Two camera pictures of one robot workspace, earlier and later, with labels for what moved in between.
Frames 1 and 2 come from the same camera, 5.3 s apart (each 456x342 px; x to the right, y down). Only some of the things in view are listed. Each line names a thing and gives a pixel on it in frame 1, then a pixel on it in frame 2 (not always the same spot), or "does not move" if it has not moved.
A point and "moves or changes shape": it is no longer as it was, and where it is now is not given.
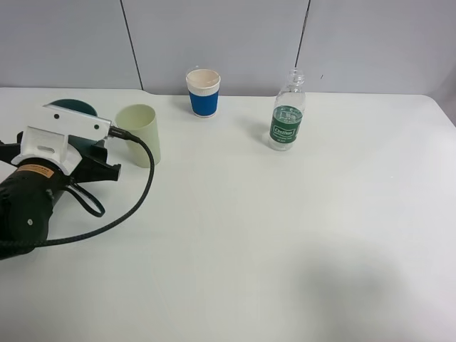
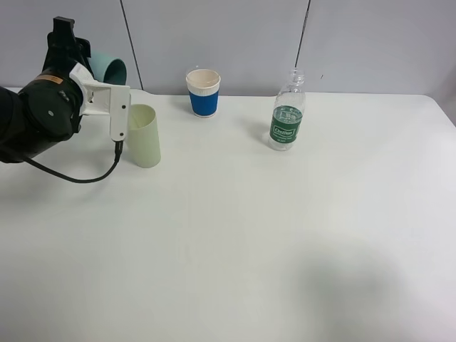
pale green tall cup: x=140 y=120 does not move
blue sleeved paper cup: x=204 y=88 does not move
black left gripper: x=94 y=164 → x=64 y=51
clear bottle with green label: x=287 y=116 does not move
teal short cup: x=76 y=105 moves or changes shape
